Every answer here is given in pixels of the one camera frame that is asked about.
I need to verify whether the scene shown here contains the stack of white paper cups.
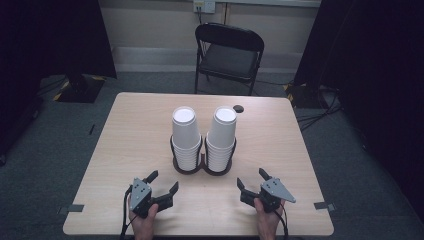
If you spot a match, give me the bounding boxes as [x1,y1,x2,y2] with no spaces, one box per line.
[170,105,203,173]
[205,105,238,173]

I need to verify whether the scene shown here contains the grey tape strip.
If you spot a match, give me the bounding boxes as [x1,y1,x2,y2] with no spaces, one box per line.
[57,203,85,215]
[313,201,336,212]

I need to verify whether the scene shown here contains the black curtain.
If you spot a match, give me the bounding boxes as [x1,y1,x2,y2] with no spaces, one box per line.
[293,0,424,214]
[0,0,118,158]

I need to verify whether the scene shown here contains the black folding chair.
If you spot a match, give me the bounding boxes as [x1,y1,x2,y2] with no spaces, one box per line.
[194,22,266,97]

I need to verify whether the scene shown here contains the person's left hand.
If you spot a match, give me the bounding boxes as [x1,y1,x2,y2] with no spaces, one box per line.
[127,202,160,240]

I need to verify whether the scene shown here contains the white wall outlet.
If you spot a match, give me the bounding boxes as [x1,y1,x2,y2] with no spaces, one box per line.
[192,0,217,15]

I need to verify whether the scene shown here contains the person's right hand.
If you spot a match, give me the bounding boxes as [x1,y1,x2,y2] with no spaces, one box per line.
[253,197,286,240]

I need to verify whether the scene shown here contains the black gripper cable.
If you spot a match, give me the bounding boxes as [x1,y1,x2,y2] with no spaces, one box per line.
[119,185,135,240]
[274,202,290,240]

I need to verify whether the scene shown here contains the black floor cables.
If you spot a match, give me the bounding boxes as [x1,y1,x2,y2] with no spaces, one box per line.
[295,85,345,133]

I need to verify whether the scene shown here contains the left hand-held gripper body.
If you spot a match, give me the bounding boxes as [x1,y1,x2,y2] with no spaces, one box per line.
[129,177,158,220]

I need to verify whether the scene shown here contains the black stand base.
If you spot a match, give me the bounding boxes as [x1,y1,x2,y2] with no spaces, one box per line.
[52,73,107,104]
[285,82,335,110]

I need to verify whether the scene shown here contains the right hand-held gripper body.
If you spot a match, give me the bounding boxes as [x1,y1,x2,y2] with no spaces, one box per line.
[259,177,297,214]

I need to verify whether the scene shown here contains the dark wire cup holder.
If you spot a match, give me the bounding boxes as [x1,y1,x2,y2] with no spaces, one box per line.
[169,134,205,176]
[201,135,238,177]

